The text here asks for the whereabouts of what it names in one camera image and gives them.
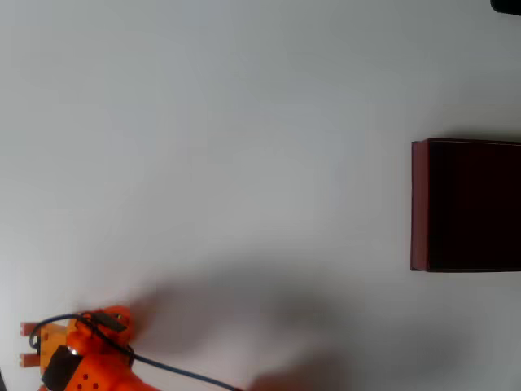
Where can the orange gripper with servo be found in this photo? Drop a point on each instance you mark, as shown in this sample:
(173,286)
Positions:
(52,339)

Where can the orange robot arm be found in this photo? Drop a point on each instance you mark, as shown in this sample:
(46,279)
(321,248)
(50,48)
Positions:
(136,380)

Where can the dark red box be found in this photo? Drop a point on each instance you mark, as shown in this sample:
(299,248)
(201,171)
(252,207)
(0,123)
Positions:
(468,203)

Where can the black object at picture corner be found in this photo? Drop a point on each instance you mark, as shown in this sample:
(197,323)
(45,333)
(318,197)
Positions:
(509,6)

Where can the black camera module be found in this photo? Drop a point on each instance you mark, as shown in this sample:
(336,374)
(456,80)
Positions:
(108,321)

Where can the orange camera mount bracket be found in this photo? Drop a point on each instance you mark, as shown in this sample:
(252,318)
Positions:
(51,342)

